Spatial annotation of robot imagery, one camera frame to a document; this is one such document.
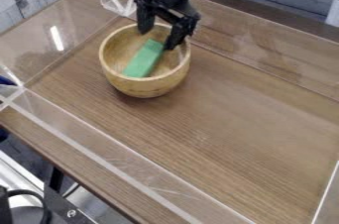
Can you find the black cable loop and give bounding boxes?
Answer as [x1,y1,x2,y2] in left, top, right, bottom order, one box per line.
[5,188,53,224]

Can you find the clear acrylic table barrier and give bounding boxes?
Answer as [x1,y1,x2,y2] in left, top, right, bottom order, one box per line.
[0,0,339,224]

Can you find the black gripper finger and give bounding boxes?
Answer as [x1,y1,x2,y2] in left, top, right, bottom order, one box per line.
[136,3,154,35]
[164,18,197,51]

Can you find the brown wooden bowl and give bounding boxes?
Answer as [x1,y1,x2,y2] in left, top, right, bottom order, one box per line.
[97,23,192,98]

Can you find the green rectangular block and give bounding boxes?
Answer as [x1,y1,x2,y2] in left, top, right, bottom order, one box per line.
[121,39,162,78]

